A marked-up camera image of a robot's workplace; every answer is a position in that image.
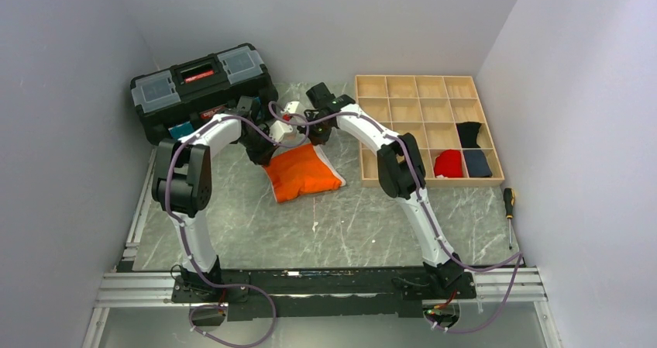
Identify red rolled underwear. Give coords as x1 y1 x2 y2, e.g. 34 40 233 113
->
433 150 464 178

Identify yellow black screwdriver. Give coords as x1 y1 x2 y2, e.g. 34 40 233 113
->
503 188 515 250

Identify black rolled underwear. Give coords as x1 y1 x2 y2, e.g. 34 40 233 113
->
456 122 482 149

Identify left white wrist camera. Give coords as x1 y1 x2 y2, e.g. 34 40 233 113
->
269 120 297 143

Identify black plastic toolbox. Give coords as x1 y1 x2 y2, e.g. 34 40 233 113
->
129 43 279 146

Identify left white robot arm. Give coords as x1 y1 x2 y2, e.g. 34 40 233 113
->
151 96 277 301

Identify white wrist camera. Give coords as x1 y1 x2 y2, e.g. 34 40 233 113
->
282 101 304 121
269 120 297 143

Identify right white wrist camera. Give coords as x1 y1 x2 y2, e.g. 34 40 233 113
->
282 101 304 121

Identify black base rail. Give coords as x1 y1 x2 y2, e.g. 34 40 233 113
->
170 267 477 322

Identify orange underwear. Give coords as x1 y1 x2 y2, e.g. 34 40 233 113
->
263 144 346 204

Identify wooden compartment tray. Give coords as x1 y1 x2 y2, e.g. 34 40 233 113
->
355 75 505 188

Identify dark blue rolled underwear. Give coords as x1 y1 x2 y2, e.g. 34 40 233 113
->
463 149 493 178

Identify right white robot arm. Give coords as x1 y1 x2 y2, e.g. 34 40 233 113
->
304 82 464 298

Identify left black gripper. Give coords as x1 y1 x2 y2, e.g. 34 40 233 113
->
237 127 281 167

